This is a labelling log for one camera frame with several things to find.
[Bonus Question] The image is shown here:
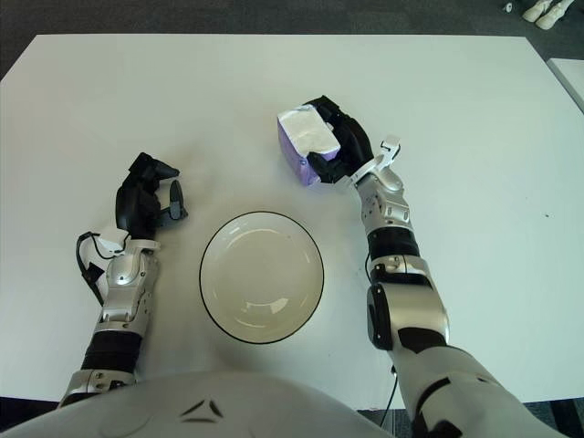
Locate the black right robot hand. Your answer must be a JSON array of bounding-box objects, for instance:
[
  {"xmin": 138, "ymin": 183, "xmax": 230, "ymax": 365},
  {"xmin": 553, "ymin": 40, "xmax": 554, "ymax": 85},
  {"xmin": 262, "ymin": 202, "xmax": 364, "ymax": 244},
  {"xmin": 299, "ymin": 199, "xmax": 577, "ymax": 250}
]
[{"xmin": 306, "ymin": 94, "xmax": 376, "ymax": 185}]

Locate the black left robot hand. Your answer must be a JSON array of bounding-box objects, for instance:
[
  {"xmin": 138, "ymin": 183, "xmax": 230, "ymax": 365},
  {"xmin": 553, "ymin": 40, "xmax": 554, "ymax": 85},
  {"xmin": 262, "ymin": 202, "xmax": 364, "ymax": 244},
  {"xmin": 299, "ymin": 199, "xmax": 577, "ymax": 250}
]
[{"xmin": 113, "ymin": 152, "xmax": 191, "ymax": 242}]

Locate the purple tissue paper pack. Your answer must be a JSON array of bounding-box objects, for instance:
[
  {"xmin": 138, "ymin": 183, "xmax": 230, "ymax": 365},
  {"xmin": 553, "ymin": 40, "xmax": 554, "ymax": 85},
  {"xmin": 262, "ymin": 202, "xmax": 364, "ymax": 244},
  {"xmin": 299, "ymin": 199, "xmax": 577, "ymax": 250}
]
[{"xmin": 276, "ymin": 104, "xmax": 341, "ymax": 187}]

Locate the white plate with black rim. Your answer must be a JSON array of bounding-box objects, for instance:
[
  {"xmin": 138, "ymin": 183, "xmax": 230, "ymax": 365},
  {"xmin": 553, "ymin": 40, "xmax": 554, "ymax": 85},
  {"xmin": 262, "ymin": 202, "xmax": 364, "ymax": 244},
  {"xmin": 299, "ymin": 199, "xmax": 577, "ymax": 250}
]
[{"xmin": 199, "ymin": 210, "xmax": 326, "ymax": 345}]

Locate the grey robot torso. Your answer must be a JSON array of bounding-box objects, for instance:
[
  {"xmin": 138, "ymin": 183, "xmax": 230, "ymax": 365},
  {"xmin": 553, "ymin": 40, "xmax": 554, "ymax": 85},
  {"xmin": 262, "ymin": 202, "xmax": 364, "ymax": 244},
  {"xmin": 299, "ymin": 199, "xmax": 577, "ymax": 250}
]
[{"xmin": 0, "ymin": 368, "xmax": 389, "ymax": 438}]

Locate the white robot foot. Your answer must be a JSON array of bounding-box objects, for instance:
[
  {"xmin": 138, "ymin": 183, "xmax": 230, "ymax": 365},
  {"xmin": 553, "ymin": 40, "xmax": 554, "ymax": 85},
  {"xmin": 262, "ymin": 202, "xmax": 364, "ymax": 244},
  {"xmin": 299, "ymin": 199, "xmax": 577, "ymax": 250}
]
[
  {"xmin": 536, "ymin": 2, "xmax": 574, "ymax": 29},
  {"xmin": 522, "ymin": 0, "xmax": 548, "ymax": 22}
]

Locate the white side table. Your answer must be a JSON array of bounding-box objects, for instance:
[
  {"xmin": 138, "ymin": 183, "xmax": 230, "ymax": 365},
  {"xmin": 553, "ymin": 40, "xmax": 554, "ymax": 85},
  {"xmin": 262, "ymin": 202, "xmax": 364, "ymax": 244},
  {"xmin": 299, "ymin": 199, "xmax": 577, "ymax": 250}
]
[{"xmin": 547, "ymin": 57, "xmax": 584, "ymax": 115}]

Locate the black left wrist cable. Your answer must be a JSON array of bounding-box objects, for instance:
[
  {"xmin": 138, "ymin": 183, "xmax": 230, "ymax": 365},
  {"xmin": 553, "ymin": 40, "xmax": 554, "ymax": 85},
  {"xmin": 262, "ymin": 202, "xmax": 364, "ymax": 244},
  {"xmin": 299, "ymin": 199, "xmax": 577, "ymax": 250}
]
[{"xmin": 76, "ymin": 231, "xmax": 127, "ymax": 306}]

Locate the thin black body cable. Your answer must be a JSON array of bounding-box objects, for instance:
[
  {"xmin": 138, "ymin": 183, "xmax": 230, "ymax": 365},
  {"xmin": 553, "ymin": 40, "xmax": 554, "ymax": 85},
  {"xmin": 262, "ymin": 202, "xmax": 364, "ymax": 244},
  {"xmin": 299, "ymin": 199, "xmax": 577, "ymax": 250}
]
[{"xmin": 378, "ymin": 364, "xmax": 397, "ymax": 428}]

